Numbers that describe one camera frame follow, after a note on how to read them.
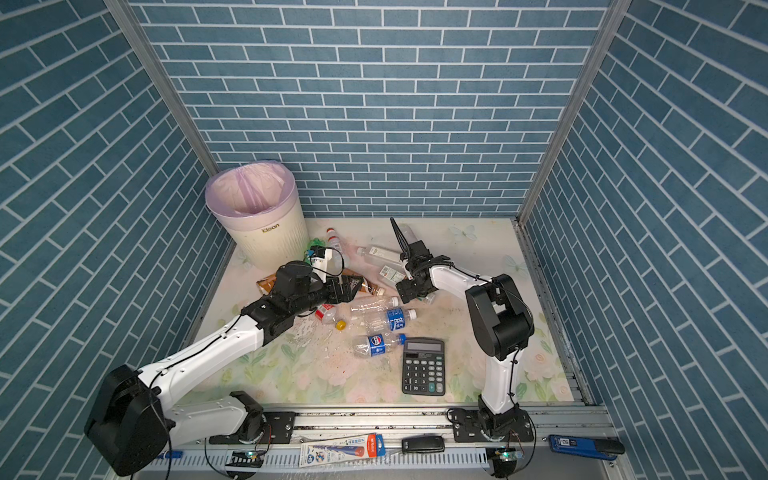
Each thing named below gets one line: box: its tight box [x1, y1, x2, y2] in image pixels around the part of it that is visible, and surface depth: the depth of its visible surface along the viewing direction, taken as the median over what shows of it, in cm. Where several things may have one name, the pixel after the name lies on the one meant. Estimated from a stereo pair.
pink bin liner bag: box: [205, 160, 298, 223], surface depth 98 cm
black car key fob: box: [401, 434, 445, 453], surface depth 70 cm
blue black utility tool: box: [549, 434, 625, 461], surface depth 72 cm
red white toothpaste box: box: [299, 433, 386, 468], surface depth 71 cm
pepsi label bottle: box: [352, 333, 407, 358], surface depth 86 cm
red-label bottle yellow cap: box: [315, 304, 347, 331], surface depth 91 cm
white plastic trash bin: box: [205, 161, 309, 271], surface depth 96 cm
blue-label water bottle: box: [364, 307, 417, 334], surface depth 91 cm
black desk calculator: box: [401, 337, 446, 396], surface depth 83 cm
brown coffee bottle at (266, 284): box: [256, 273, 277, 295], surface depth 98 cm
